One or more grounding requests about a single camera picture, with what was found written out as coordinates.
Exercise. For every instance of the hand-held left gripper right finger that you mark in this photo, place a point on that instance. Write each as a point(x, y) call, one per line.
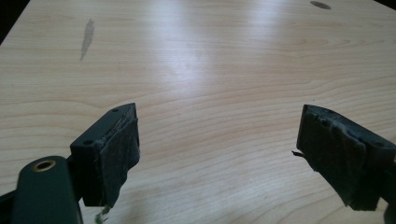
point(345, 158)

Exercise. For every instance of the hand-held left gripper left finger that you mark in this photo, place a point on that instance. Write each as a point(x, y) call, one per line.
point(106, 155)

